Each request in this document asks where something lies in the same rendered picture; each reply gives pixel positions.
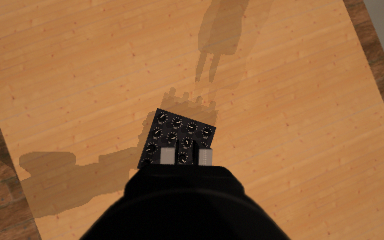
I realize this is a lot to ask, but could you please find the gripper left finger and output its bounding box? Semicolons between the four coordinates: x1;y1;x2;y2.
160;139;179;164

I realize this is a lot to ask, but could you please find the black knob box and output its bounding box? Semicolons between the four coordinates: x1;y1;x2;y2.
137;108;216;169

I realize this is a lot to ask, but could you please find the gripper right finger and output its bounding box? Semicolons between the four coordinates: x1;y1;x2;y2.
192;140;213;166

